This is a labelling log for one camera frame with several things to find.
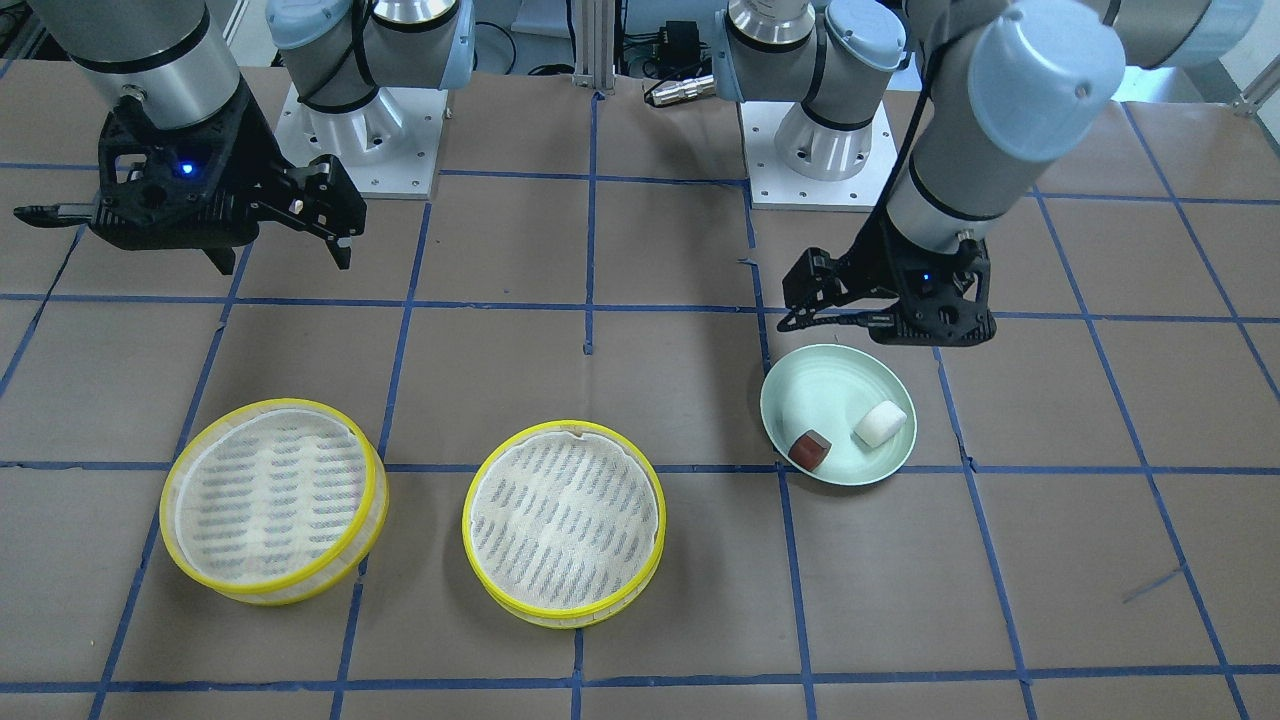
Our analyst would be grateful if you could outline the light green plate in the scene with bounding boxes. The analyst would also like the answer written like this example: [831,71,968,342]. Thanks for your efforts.
[760,345,918,486]

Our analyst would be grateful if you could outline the silver cylindrical connector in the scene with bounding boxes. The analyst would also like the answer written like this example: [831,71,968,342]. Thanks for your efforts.
[643,76,716,108]

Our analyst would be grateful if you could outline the black box on floor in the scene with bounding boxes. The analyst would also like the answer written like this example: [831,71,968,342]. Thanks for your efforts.
[626,20,705,79]

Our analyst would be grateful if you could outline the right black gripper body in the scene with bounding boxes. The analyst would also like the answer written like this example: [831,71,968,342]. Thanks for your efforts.
[90,81,301,275]

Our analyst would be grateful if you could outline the aluminium frame post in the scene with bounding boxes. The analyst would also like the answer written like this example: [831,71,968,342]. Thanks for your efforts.
[568,1,623,97]

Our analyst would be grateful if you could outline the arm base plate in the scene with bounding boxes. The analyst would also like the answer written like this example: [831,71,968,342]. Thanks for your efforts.
[740,102,899,213]
[275,87,451,201]

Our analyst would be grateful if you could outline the white steamed bun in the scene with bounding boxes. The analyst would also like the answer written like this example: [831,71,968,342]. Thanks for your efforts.
[852,398,908,448]

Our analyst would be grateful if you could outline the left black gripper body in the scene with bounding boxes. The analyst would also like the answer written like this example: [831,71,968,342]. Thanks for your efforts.
[840,215,997,347]

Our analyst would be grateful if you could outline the brown steamed bun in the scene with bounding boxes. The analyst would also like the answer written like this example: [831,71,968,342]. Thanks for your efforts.
[786,429,832,471]

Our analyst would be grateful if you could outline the yellow bamboo steamer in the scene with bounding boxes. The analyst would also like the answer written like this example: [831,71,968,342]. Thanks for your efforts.
[159,398,390,606]
[461,420,668,629]

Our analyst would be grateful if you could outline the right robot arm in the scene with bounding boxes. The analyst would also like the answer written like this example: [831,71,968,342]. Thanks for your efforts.
[14,1,475,275]

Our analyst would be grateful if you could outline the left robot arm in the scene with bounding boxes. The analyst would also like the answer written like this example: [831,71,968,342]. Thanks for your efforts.
[710,1,1262,347]

